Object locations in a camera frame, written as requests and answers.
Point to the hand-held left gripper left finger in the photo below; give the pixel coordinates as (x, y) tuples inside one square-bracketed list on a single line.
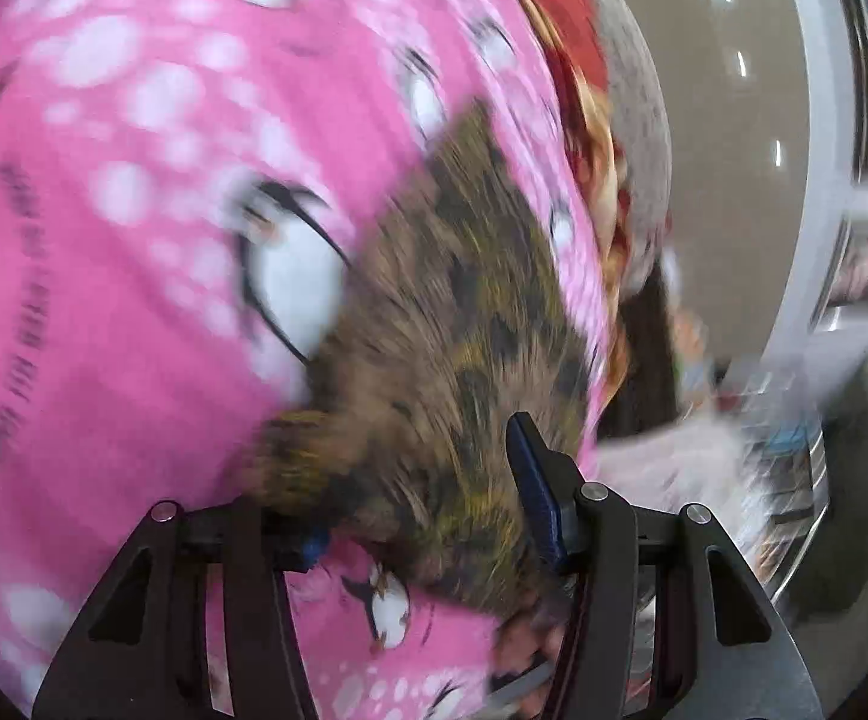
[(312, 546)]

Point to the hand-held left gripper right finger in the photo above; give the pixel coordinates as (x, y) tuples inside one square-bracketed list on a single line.
[(535, 487)]

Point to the brown batik patterned garment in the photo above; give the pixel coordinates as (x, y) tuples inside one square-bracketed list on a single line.
[(434, 360)]

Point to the light pink cloth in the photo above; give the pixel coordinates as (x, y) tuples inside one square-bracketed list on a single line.
[(689, 457)]

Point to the dark carved wooden headboard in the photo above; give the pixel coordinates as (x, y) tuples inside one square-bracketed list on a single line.
[(648, 360)]

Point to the red and beige blanket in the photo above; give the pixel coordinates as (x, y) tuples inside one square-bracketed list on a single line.
[(591, 150)]

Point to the pink penguin print blanket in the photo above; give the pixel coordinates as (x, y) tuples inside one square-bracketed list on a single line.
[(141, 240)]

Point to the grey floral quilt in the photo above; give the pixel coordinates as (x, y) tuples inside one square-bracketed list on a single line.
[(640, 105)]

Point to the white cabinet frame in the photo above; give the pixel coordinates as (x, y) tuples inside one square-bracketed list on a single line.
[(847, 165)]

